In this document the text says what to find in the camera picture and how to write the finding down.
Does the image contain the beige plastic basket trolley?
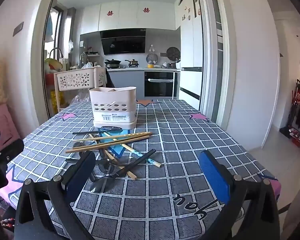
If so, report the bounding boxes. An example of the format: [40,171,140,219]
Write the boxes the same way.
[54,66,107,113]

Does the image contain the grey checked star tablecloth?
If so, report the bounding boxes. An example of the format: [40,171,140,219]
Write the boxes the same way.
[0,99,282,240]

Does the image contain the group of fridge magnets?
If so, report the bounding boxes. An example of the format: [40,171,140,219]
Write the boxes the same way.
[181,0,201,21]

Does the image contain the bead bracelet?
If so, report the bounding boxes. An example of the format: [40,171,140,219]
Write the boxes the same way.
[0,217,15,228]

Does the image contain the white refrigerator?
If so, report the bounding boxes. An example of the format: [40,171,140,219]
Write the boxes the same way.
[178,0,203,110]

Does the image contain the round black wall pan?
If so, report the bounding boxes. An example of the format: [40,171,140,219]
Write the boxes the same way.
[166,47,181,61]

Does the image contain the black range hood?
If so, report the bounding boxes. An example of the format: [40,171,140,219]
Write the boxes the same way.
[99,28,147,55]

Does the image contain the curved kitchen faucet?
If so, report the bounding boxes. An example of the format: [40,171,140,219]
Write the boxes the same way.
[49,47,64,60]

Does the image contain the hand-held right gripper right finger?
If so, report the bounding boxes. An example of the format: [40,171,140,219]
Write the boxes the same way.
[198,149,280,240]

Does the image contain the black built-in oven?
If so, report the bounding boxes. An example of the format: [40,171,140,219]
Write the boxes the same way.
[144,71,178,98]

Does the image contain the black hanging bag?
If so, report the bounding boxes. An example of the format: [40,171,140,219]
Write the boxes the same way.
[105,70,115,88]

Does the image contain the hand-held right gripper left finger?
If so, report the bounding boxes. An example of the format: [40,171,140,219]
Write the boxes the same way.
[16,151,97,240]

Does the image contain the grey wall switch panel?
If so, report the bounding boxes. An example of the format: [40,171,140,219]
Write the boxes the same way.
[13,22,24,37]

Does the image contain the yellow oil bottle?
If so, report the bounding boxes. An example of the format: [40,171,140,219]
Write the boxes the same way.
[51,90,64,109]

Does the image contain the clear plastic bag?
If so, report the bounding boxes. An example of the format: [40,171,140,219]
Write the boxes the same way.
[71,90,90,104]

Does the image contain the pink box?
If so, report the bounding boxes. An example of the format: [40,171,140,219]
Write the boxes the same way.
[0,104,22,155]

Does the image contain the white upper kitchen cabinets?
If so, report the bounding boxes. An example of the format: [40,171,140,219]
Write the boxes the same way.
[80,1,177,35]

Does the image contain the patterned bamboo chopstick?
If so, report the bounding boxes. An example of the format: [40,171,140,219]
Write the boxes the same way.
[104,132,162,168]

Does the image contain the beige plastic utensil holder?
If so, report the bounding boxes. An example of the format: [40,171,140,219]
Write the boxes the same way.
[89,86,138,130]

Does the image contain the yellow-green basin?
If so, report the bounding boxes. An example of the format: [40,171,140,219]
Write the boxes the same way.
[44,58,63,70]

